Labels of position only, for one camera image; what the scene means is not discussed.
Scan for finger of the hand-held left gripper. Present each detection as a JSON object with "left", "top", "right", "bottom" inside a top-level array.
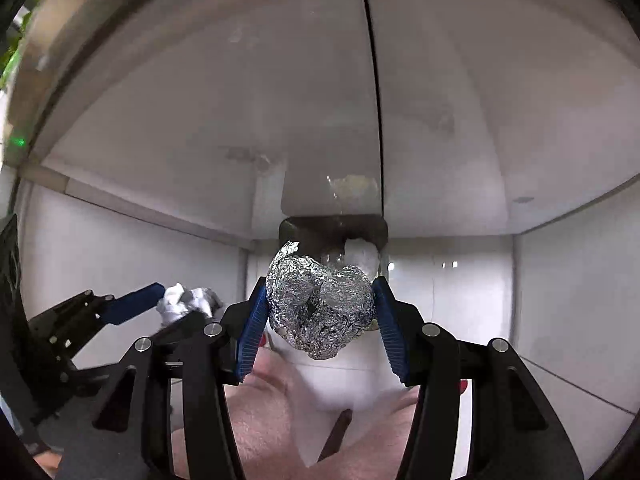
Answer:
[
  {"left": 30, "top": 282, "right": 167, "bottom": 342},
  {"left": 145, "top": 312, "right": 216, "bottom": 346}
]

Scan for person's pink pants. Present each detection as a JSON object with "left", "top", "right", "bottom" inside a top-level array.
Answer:
[{"left": 170, "top": 345, "right": 431, "bottom": 480}]

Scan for green potted plant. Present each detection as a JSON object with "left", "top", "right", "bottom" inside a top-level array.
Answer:
[{"left": 0, "top": 10, "right": 31, "bottom": 92}]

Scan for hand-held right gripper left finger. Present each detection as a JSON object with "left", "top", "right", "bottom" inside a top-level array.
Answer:
[{"left": 55, "top": 276, "right": 269, "bottom": 480}]

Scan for aluminium foil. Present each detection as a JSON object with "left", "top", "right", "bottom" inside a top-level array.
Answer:
[{"left": 265, "top": 241, "right": 377, "bottom": 361}]

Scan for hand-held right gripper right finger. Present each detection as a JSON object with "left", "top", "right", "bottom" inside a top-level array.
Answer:
[{"left": 372, "top": 277, "right": 586, "bottom": 480}]

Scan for white paper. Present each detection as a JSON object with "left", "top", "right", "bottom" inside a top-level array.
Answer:
[{"left": 157, "top": 282, "right": 225, "bottom": 328}]

